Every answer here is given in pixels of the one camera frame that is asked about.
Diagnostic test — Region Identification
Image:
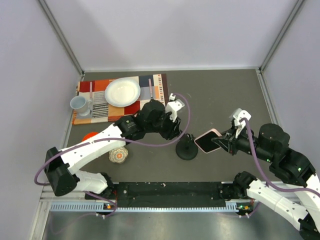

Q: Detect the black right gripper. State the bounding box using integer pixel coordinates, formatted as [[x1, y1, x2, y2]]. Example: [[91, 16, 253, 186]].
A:
[[211, 123, 274, 162]]

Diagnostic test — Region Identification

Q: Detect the pink handled knife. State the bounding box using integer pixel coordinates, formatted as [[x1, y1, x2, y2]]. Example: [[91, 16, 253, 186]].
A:
[[89, 81, 93, 105]]

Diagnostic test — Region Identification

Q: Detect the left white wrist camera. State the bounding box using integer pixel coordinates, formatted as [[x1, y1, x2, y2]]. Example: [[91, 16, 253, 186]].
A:
[[165, 93, 185, 122]]

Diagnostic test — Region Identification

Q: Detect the white round plate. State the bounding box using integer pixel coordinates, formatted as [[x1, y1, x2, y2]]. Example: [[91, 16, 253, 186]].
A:
[[104, 77, 141, 108]]

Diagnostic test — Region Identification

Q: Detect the orange bowl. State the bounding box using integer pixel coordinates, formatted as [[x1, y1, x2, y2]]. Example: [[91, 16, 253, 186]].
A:
[[82, 132, 98, 142]]

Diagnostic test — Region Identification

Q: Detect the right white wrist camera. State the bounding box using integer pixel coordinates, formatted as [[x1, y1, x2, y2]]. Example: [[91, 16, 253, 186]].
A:
[[230, 108, 252, 139]]

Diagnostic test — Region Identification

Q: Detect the right aluminium frame post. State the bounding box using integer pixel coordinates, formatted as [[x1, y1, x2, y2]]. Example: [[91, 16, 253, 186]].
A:
[[258, 0, 306, 74]]

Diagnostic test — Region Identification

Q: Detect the black phone pink case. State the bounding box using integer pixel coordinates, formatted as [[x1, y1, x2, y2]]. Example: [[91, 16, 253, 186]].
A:
[[194, 128, 222, 154]]

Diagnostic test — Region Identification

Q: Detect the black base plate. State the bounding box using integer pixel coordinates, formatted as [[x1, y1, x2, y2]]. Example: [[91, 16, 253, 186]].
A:
[[115, 182, 231, 208]]

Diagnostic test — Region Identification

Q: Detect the pink handled fork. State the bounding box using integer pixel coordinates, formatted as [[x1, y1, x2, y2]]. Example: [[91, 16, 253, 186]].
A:
[[148, 78, 154, 100]]

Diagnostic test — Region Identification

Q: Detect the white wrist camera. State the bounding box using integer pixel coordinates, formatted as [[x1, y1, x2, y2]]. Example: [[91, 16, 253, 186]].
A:
[[165, 93, 185, 122], [230, 108, 252, 139]]

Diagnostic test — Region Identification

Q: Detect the aluminium frame post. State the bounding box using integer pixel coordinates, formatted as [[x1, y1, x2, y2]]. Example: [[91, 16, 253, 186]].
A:
[[258, 0, 306, 74], [36, 0, 85, 76]]

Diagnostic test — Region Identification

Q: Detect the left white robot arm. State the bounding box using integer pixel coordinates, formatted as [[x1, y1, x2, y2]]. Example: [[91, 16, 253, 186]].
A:
[[44, 99, 185, 199]]

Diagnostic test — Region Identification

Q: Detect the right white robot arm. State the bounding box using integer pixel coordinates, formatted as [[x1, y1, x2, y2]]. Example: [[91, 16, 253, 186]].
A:
[[204, 123, 320, 240]]

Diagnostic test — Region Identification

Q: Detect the grey slotted cable duct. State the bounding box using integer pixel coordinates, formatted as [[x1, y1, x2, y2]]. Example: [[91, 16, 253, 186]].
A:
[[49, 199, 253, 213]]

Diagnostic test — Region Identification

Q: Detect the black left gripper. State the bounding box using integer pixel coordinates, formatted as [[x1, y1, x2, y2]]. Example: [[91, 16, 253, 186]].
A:
[[145, 108, 181, 140]]

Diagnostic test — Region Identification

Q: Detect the black phone stand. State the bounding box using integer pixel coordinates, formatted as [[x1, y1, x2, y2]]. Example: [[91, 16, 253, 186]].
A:
[[175, 133, 199, 161]]

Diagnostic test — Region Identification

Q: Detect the light blue mug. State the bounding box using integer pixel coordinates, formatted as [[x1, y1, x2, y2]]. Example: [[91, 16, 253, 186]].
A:
[[70, 95, 93, 117]]

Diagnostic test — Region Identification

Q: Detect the colourful patchwork placemat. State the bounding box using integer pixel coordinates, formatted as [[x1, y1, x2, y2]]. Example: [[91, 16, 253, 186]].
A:
[[72, 74, 170, 125]]

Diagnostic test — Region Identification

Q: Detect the left aluminium frame post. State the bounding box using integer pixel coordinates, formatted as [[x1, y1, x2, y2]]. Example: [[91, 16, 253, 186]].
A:
[[36, 0, 85, 76]]

